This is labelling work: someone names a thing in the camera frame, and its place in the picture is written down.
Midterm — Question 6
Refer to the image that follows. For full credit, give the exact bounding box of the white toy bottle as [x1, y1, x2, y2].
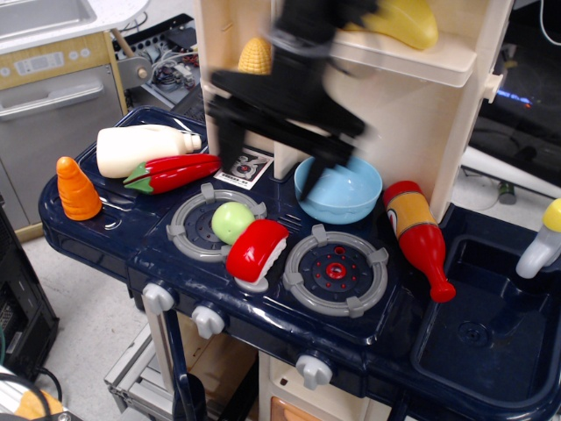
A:
[96, 125, 202, 178]

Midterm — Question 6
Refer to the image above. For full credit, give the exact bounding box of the red toy chili pepper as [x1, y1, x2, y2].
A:
[123, 153, 222, 195]

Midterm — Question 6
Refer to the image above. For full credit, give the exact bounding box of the cream toy kitchen shelf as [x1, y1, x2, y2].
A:
[193, 1, 514, 222]

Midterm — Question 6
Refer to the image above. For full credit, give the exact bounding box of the grey left stove knob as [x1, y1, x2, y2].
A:
[142, 283, 174, 316]

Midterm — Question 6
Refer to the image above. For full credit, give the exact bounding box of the navy blue toy kitchen counter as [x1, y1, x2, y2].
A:
[38, 105, 561, 421]

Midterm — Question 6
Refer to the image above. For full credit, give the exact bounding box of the grey stove burner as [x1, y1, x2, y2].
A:
[166, 182, 267, 263]
[282, 225, 389, 318]

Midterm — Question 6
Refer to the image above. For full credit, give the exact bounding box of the grey middle stove knob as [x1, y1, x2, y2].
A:
[191, 305, 225, 339]

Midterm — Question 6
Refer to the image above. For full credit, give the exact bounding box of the aluminium extrusion frame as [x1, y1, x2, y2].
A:
[104, 309, 174, 420]

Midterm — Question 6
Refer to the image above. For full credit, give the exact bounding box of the grey left stove burner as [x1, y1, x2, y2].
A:
[166, 182, 267, 263]

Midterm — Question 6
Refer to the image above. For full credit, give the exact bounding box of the black white sticker label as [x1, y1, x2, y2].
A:
[214, 148, 273, 190]

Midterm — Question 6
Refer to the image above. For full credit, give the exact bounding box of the black computer case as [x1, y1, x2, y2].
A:
[1, 212, 59, 382]

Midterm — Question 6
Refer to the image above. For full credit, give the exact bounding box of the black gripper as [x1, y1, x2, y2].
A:
[209, 48, 366, 202]

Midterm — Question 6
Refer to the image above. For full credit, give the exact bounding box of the red toy sushi piece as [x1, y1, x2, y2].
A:
[226, 219, 289, 284]

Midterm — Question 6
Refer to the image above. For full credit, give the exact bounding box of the grey yellow toy faucet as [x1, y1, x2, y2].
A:
[515, 198, 560, 279]

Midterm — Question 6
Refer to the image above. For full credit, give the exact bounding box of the orange toy carrot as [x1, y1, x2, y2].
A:
[56, 156, 103, 221]

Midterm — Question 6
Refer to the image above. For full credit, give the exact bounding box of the red toy ketchup bottle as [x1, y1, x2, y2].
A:
[383, 181, 456, 303]

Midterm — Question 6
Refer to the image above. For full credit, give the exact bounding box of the black electronics box with wires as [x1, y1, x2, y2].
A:
[112, 14, 205, 124]

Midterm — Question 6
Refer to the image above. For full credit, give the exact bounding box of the light blue plastic bowl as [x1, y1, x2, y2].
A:
[294, 157, 383, 225]

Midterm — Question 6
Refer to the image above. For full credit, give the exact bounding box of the yellow toy banana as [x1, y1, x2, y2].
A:
[344, 0, 439, 50]

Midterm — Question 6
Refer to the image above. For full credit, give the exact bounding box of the yellow toy corn cob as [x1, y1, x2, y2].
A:
[238, 37, 272, 75]

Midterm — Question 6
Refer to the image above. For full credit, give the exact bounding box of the grey right stove burner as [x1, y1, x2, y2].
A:
[282, 225, 389, 318]

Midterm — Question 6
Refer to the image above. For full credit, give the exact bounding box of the grey stove knob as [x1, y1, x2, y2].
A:
[142, 283, 174, 316]
[191, 305, 225, 339]
[295, 354, 333, 390]

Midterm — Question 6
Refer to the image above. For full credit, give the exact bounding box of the green toy apple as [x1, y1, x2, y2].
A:
[211, 202, 255, 245]

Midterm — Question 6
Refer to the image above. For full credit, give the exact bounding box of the grey right stove knob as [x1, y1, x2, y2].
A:
[295, 354, 333, 390]

